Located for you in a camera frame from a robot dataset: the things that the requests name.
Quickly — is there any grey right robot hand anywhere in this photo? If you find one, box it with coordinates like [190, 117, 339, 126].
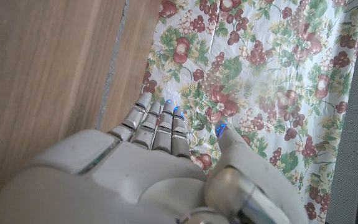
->
[0, 92, 310, 224]

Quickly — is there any floral fruit print backdrop cloth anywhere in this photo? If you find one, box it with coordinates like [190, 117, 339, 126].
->
[140, 0, 358, 224]

